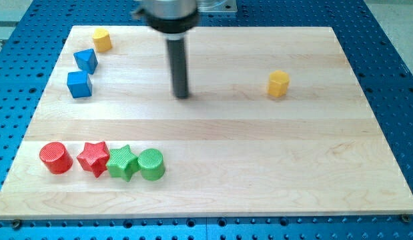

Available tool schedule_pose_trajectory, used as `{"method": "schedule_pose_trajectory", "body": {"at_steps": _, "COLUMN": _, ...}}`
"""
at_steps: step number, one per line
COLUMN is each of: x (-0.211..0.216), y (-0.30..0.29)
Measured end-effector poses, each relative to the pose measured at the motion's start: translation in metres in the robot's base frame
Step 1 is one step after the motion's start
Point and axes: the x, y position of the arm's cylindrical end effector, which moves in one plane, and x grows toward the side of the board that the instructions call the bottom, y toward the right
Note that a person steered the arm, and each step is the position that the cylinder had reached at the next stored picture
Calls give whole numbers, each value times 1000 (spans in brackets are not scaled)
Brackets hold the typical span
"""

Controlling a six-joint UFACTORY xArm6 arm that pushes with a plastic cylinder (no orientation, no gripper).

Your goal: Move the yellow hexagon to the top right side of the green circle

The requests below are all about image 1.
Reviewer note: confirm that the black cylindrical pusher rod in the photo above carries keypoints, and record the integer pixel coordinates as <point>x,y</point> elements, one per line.
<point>178,66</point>

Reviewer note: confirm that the yellow hexagon block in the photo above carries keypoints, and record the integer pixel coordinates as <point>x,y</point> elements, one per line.
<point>278,83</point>

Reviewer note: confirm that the yellow heart block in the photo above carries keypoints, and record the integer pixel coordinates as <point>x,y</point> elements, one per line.
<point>101,40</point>

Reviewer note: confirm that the blue triangle block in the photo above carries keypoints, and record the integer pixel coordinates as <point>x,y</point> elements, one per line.
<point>86,60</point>

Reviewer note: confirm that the blue cube block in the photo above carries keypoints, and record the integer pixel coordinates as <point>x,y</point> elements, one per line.
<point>79,84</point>

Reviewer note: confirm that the green cylinder block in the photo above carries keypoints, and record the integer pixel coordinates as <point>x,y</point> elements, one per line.
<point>151,164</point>

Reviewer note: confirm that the light wooden board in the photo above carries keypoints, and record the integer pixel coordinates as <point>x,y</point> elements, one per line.
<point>230,149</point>

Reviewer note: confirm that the green star block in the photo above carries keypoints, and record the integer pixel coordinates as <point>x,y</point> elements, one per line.
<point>122,163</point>

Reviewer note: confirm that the red star block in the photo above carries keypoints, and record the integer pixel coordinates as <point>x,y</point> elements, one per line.
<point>94,157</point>

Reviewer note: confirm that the red cylinder block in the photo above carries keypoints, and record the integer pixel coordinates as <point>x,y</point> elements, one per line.
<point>56,158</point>

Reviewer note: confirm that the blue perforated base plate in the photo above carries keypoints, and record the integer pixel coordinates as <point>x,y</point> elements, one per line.
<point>28,58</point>

